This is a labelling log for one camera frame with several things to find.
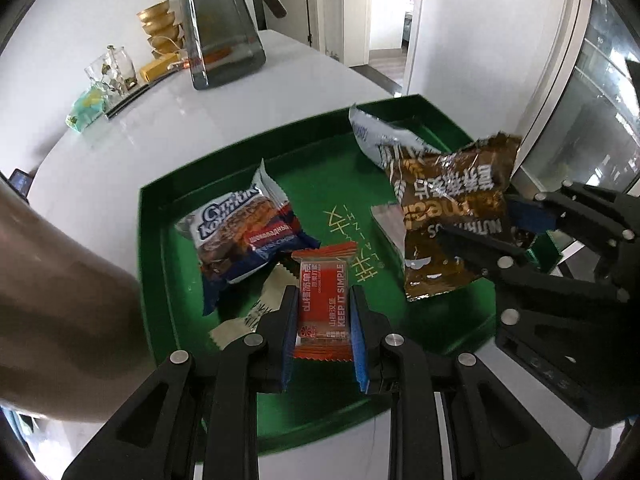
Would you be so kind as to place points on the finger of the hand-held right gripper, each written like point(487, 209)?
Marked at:
point(480, 252)
point(532, 215)

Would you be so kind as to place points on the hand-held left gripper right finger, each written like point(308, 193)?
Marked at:
point(359, 340)

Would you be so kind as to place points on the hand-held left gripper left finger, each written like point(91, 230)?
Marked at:
point(290, 340)

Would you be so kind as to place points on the red snack bar packet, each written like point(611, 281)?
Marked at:
point(322, 300)

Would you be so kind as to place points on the olive gold snack packet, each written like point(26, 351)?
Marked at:
point(232, 332)

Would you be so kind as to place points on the brown oat snack packet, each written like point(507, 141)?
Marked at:
point(450, 195)

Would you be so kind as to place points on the pink striped snack packet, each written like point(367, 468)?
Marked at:
point(390, 225)

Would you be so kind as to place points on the blue white cookie packet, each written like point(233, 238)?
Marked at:
point(240, 230)

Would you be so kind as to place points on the white blue snack packet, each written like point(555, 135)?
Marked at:
point(380, 135)

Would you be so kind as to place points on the green tray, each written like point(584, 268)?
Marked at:
point(325, 170)

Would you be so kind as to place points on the glass door cabinet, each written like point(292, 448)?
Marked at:
point(590, 100)

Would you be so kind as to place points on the bronze electric kettle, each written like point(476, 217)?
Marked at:
point(65, 300)

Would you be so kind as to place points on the dark slim tray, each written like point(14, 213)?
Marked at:
point(127, 100)

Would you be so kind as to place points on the gold box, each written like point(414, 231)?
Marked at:
point(156, 69)

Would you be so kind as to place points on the green tissue pack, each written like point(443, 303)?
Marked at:
point(86, 109)

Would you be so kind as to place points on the red desk clock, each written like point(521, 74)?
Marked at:
point(21, 181)

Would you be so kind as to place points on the clear glass cup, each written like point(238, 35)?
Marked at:
point(96, 75)
point(120, 67)

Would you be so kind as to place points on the grey glass pitcher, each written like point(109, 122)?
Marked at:
point(220, 25)

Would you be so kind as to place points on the stack of gold bowls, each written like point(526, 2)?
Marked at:
point(160, 27)

